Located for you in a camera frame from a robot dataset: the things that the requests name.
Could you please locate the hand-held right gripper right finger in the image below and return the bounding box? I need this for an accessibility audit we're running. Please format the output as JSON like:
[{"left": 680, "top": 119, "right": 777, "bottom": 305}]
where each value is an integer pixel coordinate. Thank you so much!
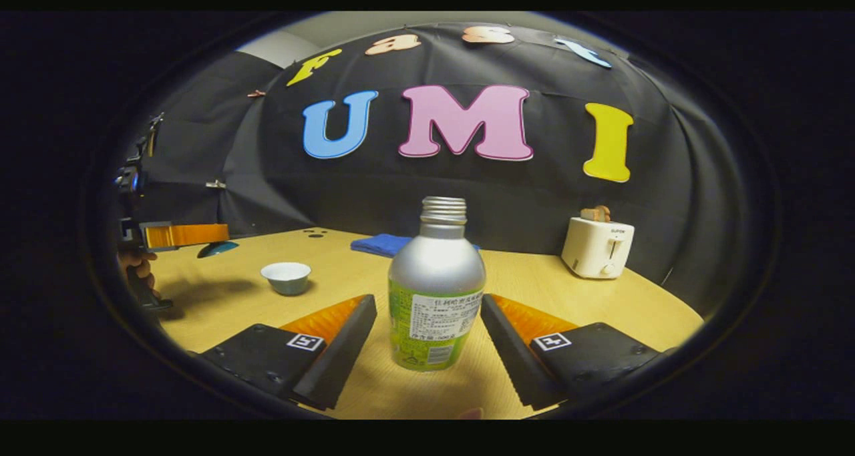
[{"left": 480, "top": 294, "right": 675, "bottom": 410}]

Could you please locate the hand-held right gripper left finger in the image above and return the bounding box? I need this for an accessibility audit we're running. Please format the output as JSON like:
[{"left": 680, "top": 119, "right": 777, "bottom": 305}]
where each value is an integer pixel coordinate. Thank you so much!
[{"left": 199, "top": 294, "right": 378, "bottom": 411}]

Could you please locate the teal teacup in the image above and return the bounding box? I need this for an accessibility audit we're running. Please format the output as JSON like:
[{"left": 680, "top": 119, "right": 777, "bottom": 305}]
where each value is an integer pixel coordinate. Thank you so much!
[{"left": 261, "top": 262, "right": 312, "bottom": 296}]

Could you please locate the silver green water bottle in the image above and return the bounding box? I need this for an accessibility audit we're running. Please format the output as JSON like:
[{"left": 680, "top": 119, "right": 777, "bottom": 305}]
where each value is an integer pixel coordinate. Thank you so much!
[{"left": 388, "top": 196, "right": 487, "bottom": 373}]

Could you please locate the blue cloth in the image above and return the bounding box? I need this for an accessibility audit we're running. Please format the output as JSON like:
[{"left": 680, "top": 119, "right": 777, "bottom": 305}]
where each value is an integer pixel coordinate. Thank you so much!
[{"left": 351, "top": 234, "right": 480, "bottom": 258}]

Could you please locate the white toaster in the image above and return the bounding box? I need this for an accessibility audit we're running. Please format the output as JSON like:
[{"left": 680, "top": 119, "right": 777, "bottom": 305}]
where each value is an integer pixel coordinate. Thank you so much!
[{"left": 561, "top": 217, "right": 635, "bottom": 280}]

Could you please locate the black backdrop cloth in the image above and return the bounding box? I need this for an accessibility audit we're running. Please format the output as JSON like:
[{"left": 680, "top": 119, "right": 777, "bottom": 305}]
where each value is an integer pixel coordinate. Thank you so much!
[{"left": 124, "top": 22, "right": 749, "bottom": 310}]

